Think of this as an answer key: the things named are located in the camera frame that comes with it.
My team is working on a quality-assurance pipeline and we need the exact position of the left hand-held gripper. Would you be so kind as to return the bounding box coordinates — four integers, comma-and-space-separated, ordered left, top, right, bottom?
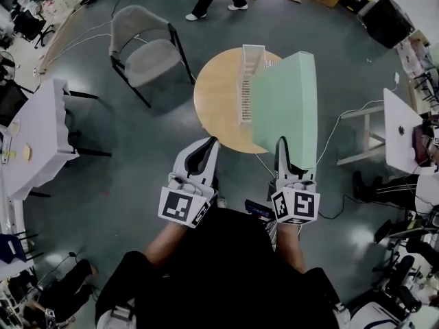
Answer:
157, 136, 222, 229

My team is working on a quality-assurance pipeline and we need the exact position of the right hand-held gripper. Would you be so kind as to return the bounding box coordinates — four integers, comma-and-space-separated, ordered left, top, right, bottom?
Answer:
270, 136, 322, 226

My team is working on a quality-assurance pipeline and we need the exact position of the light green board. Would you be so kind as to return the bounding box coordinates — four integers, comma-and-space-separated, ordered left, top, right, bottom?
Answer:
250, 51, 318, 171

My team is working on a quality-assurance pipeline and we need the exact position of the white slotted rack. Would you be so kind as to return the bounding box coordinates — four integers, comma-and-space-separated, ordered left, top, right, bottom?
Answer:
236, 44, 268, 130

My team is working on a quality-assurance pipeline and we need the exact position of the person's left forearm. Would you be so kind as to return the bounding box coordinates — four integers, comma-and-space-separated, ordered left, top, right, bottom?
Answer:
143, 223, 189, 270

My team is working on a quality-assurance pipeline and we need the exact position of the person's right forearm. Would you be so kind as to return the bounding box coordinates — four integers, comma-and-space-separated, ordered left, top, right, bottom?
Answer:
276, 221, 307, 273

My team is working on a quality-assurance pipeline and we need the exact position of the black cube box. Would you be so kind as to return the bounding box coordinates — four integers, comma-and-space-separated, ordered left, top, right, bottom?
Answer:
361, 0, 412, 49

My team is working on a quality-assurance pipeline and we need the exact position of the black electronic device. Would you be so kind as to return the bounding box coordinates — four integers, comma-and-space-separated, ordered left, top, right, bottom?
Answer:
244, 199, 274, 219

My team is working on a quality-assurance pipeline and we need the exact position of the round wooden table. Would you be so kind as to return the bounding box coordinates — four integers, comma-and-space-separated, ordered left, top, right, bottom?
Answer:
193, 46, 285, 156

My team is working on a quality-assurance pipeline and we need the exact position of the person's black shirt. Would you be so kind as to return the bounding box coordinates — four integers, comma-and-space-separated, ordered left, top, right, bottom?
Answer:
95, 206, 351, 329

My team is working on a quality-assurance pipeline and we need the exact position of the grey chair with black legs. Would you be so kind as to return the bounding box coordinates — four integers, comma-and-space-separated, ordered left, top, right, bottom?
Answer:
108, 4, 196, 109

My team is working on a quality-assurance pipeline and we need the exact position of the white trestle desk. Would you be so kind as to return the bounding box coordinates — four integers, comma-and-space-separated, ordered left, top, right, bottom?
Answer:
335, 87, 425, 176

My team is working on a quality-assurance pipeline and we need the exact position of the dark red round case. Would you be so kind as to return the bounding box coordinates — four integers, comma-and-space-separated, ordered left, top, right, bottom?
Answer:
411, 123, 433, 160

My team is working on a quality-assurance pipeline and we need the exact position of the table with white cloth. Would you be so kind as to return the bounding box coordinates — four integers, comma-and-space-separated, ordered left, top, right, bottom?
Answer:
6, 77, 112, 200

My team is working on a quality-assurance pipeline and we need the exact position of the white rounded machine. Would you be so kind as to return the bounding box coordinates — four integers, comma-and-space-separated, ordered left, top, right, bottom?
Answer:
349, 300, 439, 329

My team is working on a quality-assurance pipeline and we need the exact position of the black mesh chair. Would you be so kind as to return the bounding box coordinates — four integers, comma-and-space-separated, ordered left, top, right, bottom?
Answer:
0, 79, 30, 128

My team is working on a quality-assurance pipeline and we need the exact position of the dark blue chair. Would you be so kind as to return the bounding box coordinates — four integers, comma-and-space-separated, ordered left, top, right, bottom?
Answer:
0, 231, 45, 265

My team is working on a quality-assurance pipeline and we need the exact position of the black office chair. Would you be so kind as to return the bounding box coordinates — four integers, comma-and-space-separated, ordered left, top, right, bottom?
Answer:
13, 10, 55, 49

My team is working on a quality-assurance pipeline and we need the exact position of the white floor cable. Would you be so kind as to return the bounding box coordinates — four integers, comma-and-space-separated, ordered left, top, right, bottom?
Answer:
315, 99, 385, 166

